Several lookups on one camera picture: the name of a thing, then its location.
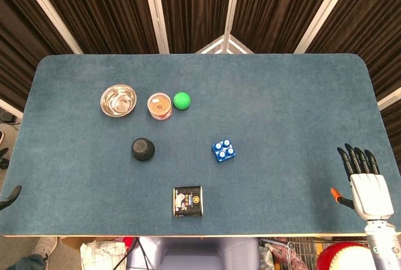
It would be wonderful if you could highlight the white checked bag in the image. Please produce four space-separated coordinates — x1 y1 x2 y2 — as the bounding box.
80 241 128 270

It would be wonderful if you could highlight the grey sneaker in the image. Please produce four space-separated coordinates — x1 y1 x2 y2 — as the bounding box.
30 236 59 262

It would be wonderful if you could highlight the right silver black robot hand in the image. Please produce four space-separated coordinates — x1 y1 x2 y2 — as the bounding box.
330 143 395 221

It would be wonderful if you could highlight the wire shopping cart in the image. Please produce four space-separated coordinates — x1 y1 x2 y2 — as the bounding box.
259 237 370 270

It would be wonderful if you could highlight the clear jar with orange contents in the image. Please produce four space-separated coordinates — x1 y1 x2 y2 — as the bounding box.
147 92 174 122

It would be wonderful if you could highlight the lavender robot base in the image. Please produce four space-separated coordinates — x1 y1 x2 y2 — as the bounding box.
127 237 261 270

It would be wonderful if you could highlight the black cup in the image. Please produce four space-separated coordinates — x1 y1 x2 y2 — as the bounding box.
130 137 155 163

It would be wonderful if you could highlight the green ball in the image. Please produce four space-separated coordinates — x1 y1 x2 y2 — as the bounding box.
173 91 192 110

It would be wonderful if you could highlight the black cable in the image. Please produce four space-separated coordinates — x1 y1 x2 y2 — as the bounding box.
124 237 148 270

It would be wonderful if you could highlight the red and white ball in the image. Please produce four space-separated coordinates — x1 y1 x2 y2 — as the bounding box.
315 241 382 270

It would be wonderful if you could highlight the brown curtain folding screen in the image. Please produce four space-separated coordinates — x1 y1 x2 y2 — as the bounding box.
0 0 401 145

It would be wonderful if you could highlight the blue felt table mat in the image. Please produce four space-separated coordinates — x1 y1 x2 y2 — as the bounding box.
0 53 401 238

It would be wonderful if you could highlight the black luncheon meat can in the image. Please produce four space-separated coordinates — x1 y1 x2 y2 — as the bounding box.
172 185 204 218

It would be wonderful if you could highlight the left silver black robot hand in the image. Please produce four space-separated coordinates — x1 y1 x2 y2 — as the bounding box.
0 185 23 211

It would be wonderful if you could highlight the stainless steel bowl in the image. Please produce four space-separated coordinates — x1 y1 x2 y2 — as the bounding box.
100 84 138 117

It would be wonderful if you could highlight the blue building block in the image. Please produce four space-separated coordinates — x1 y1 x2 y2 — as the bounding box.
211 138 238 165

